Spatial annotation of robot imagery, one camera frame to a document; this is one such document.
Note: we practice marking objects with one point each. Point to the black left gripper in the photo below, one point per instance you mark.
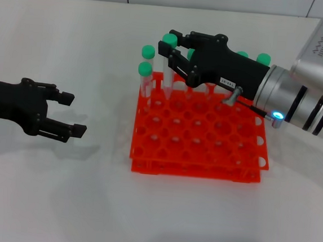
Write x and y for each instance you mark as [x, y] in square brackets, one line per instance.
[16, 102]

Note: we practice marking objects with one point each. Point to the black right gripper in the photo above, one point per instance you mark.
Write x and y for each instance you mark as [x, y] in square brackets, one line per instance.
[223, 64]

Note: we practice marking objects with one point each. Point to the green-capped test tube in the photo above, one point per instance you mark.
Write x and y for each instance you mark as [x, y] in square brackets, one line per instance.
[169, 39]

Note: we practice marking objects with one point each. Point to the green-capped tube with red print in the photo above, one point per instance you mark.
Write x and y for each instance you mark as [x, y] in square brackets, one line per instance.
[242, 54]
[263, 59]
[145, 69]
[190, 54]
[148, 52]

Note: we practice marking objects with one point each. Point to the orange test tube rack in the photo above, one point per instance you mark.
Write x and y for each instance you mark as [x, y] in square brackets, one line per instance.
[197, 163]

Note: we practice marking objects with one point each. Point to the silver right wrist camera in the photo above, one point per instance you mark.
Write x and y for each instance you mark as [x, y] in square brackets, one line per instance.
[320, 50]

